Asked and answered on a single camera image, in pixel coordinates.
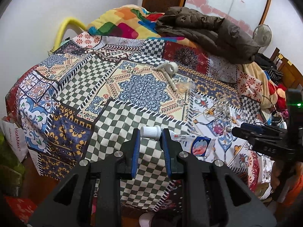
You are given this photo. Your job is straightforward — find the white sliding door wardrobe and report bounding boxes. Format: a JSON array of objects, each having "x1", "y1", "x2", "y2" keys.
[{"x1": 185, "y1": 0, "x2": 274, "y2": 32}]

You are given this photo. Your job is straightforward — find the yellow fleece blanket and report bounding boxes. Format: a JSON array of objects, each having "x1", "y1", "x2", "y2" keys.
[{"x1": 237, "y1": 61, "x2": 276, "y2": 109}]

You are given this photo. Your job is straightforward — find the pink heart stickers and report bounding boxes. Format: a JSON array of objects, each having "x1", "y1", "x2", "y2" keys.
[{"x1": 186, "y1": 0, "x2": 261, "y2": 32}]

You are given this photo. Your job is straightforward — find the white shopping bag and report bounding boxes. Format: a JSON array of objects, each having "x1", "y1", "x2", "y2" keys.
[{"x1": 2, "y1": 116, "x2": 29, "y2": 163}]

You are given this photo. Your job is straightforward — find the yellow foam tube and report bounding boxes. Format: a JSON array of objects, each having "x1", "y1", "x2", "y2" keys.
[{"x1": 53, "y1": 16, "x2": 87, "y2": 52}]

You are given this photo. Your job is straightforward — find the clear plastic wrapper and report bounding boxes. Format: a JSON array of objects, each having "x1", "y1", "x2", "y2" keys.
[{"x1": 176, "y1": 82, "x2": 197, "y2": 94}]

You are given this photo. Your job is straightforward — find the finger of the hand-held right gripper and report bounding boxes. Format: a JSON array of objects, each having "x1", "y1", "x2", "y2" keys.
[
  {"x1": 232, "y1": 127, "x2": 288, "y2": 147},
  {"x1": 241, "y1": 123, "x2": 287, "y2": 136}
]

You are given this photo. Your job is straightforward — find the person's right hand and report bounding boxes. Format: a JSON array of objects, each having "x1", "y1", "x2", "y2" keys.
[{"x1": 270, "y1": 162, "x2": 283, "y2": 195}]

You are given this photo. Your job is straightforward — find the brown padded jacket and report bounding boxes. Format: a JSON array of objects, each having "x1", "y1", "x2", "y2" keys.
[{"x1": 155, "y1": 7, "x2": 261, "y2": 64}]

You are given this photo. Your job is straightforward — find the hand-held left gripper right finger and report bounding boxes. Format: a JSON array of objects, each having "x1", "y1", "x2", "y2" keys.
[{"x1": 161, "y1": 128, "x2": 277, "y2": 227}]

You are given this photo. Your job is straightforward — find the white plastic roller tool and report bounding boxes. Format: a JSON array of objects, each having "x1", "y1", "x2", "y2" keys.
[{"x1": 155, "y1": 61, "x2": 178, "y2": 92}]

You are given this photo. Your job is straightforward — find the white standing fan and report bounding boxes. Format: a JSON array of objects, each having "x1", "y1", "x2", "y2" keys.
[{"x1": 252, "y1": 24, "x2": 272, "y2": 53}]

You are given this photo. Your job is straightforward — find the red plush toy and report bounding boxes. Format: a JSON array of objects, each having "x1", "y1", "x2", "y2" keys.
[{"x1": 275, "y1": 84, "x2": 288, "y2": 111}]

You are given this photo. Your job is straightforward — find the patterned patchwork bedspread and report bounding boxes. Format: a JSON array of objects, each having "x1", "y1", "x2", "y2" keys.
[{"x1": 6, "y1": 32, "x2": 268, "y2": 212}]

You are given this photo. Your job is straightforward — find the colourful block quilt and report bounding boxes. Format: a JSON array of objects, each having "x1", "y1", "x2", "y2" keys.
[{"x1": 86, "y1": 5, "x2": 171, "y2": 39}]

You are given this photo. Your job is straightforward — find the green patterned box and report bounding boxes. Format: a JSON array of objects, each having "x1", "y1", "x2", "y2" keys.
[{"x1": 0, "y1": 132, "x2": 26, "y2": 197}]

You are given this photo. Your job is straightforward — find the white cable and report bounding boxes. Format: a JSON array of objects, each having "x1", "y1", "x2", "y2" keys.
[{"x1": 204, "y1": 98, "x2": 239, "y2": 133}]

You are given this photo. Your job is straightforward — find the white ointment tube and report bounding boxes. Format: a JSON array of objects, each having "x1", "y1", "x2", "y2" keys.
[{"x1": 141, "y1": 126, "x2": 217, "y2": 158}]

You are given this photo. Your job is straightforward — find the black striped clothing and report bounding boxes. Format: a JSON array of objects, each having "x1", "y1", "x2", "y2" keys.
[{"x1": 254, "y1": 53, "x2": 284, "y2": 81}]

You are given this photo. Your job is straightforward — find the wooden headboard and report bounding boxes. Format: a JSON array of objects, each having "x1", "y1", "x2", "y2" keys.
[{"x1": 270, "y1": 47, "x2": 303, "y2": 91}]

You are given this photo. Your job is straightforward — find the pink slipper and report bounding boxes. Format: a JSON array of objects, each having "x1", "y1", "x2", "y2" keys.
[{"x1": 138, "y1": 211, "x2": 157, "y2": 227}]

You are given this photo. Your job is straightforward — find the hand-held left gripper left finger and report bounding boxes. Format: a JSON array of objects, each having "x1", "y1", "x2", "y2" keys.
[{"x1": 28, "y1": 128, "x2": 142, "y2": 227}]

